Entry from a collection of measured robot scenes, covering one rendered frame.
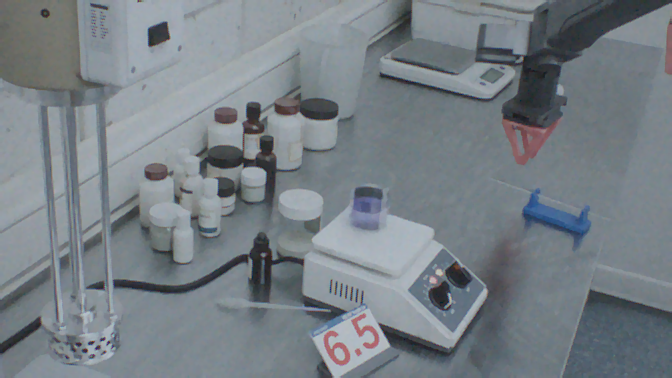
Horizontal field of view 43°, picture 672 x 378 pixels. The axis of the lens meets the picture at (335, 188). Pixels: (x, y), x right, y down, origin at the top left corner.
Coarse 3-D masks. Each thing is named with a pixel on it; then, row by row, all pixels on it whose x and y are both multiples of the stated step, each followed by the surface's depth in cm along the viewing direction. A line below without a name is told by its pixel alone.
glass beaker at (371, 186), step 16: (352, 176) 104; (368, 176) 107; (384, 176) 106; (352, 192) 104; (368, 192) 103; (384, 192) 103; (352, 208) 105; (368, 208) 104; (384, 208) 104; (352, 224) 106; (368, 224) 105; (384, 224) 106
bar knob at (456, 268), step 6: (450, 264) 105; (456, 264) 105; (462, 264) 105; (450, 270) 105; (456, 270) 105; (462, 270) 104; (450, 276) 104; (456, 276) 105; (462, 276) 104; (468, 276) 104; (450, 282) 104; (456, 282) 104; (462, 282) 104; (468, 282) 104; (462, 288) 105
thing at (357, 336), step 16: (352, 320) 98; (368, 320) 99; (320, 336) 95; (336, 336) 96; (352, 336) 97; (368, 336) 98; (336, 352) 95; (352, 352) 96; (368, 352) 97; (336, 368) 94
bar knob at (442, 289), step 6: (444, 282) 101; (432, 288) 101; (438, 288) 101; (444, 288) 100; (432, 294) 100; (438, 294) 101; (444, 294) 100; (450, 294) 100; (432, 300) 100; (438, 300) 100; (444, 300) 99; (450, 300) 99; (438, 306) 99; (444, 306) 99; (450, 306) 101
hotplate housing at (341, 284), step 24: (432, 240) 109; (312, 264) 103; (336, 264) 102; (360, 264) 102; (312, 288) 105; (336, 288) 103; (360, 288) 101; (384, 288) 99; (384, 312) 101; (408, 312) 99; (408, 336) 101; (432, 336) 99; (456, 336) 99
